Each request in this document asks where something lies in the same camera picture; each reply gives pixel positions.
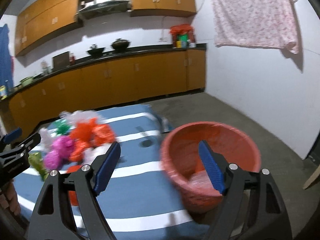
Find range hood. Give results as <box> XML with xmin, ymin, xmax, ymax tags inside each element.
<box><xmin>75</xmin><ymin>0</ymin><xmax>132</xmax><ymax>21</ymax></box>

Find person left hand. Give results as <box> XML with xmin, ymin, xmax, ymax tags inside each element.
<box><xmin>0</xmin><ymin>181</ymin><xmax>21</xmax><ymax>216</ymax></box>

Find lower kitchen cabinets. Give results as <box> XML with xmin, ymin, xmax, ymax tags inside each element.
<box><xmin>1</xmin><ymin>44</ymin><xmax>206</xmax><ymax>137</ymax></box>

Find olive green plastic bag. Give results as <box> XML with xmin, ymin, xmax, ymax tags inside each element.
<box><xmin>28</xmin><ymin>152</ymin><xmax>49</xmax><ymax>181</ymax></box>

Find large bubble wrap sheet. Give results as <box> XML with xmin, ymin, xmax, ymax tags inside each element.
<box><xmin>59</xmin><ymin>110</ymin><xmax>104</xmax><ymax>126</ymax></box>

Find upper cabinets left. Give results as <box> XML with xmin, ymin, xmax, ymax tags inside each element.
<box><xmin>14</xmin><ymin>0</ymin><xmax>82</xmax><ymax>57</ymax></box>

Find red bottle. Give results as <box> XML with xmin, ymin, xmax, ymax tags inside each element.
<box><xmin>69</xmin><ymin>53</ymin><xmax>75</xmax><ymax>66</ymax></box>

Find red bag covered appliance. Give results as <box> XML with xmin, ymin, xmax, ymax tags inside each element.
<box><xmin>169</xmin><ymin>24</ymin><xmax>196</xmax><ymax>48</ymax></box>

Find blue hanging cloth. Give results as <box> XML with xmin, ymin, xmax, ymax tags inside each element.
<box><xmin>0</xmin><ymin>24</ymin><xmax>14</xmax><ymax>89</ymax></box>

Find dark cutting board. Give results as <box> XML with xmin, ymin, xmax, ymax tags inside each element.
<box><xmin>52</xmin><ymin>51</ymin><xmax>70</xmax><ymax>72</ymax></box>

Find red plastic bag front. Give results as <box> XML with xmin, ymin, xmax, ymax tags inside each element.
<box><xmin>68</xmin><ymin>140</ymin><xmax>91</xmax><ymax>162</ymax></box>

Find white plastic bag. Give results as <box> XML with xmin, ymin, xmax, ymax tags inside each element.
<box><xmin>82</xmin><ymin>143</ymin><xmax>111</xmax><ymax>165</ymax></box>

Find green basin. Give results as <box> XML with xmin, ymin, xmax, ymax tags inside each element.
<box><xmin>20</xmin><ymin>76</ymin><xmax>34</xmax><ymax>87</ymax></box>

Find pink floral hanging cloth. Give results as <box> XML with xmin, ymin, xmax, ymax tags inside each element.
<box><xmin>211</xmin><ymin>0</ymin><xmax>300</xmax><ymax>54</ymax></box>

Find blue striped tablecloth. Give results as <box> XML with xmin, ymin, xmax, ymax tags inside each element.
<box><xmin>12</xmin><ymin>103</ymin><xmax>211</xmax><ymax>240</ymax></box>

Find red plastic basket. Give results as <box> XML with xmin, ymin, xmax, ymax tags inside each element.
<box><xmin>160</xmin><ymin>121</ymin><xmax>261</xmax><ymax>213</ymax></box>

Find red plastic bag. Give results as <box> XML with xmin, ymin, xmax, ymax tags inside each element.
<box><xmin>92</xmin><ymin>124</ymin><xmax>116</xmax><ymax>147</ymax></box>
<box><xmin>68</xmin><ymin>140</ymin><xmax>91</xmax><ymax>162</ymax></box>
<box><xmin>69</xmin><ymin>117</ymin><xmax>98</xmax><ymax>142</ymax></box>

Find wooden plank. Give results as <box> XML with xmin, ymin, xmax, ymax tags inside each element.
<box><xmin>303</xmin><ymin>165</ymin><xmax>320</xmax><ymax>190</ymax></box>

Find black wok left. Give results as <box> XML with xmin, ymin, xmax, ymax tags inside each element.
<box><xmin>87</xmin><ymin>44</ymin><xmax>105</xmax><ymax>58</ymax></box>

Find clear plastic bag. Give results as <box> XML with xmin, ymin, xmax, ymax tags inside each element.
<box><xmin>39</xmin><ymin>128</ymin><xmax>53</xmax><ymax>152</ymax></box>

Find black lidded wok right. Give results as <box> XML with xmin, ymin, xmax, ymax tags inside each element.
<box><xmin>111</xmin><ymin>38</ymin><xmax>131</xmax><ymax>53</ymax></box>

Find clear jar on counter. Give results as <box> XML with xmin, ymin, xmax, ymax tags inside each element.
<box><xmin>41</xmin><ymin>60</ymin><xmax>52</xmax><ymax>76</ymax></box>

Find magenta plastic bag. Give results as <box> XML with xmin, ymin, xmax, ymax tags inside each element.
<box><xmin>43</xmin><ymin>135</ymin><xmax>75</xmax><ymax>170</ymax></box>

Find yellow bottle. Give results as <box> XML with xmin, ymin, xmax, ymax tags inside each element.
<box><xmin>0</xmin><ymin>86</ymin><xmax>7</xmax><ymax>100</ymax></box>

